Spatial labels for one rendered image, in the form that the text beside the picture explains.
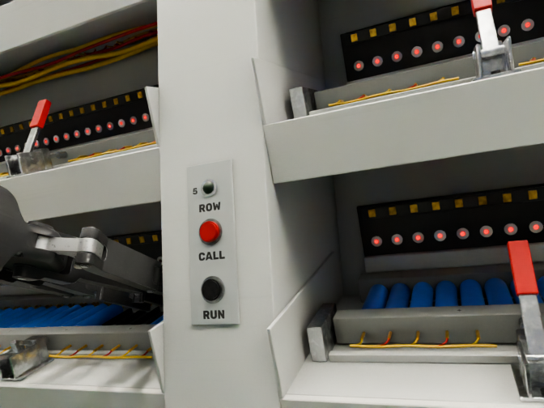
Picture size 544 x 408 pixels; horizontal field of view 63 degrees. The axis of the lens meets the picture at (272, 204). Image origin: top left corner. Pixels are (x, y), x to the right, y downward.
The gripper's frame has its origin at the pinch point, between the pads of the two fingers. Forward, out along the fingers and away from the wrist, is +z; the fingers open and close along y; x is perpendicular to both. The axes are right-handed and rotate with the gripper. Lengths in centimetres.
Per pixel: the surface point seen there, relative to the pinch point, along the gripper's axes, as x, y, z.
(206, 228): -2.6, -11.2, -7.4
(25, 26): -26.3, 10.9, -11.4
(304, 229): -4.8, -16.1, 1.0
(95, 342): 4.9, 4.9, 0.1
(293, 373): 7.3, -16.4, -2.2
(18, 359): 6.7, 10.3, -3.6
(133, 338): 4.6, 0.3, -0.1
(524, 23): -24.9, -36.9, 5.2
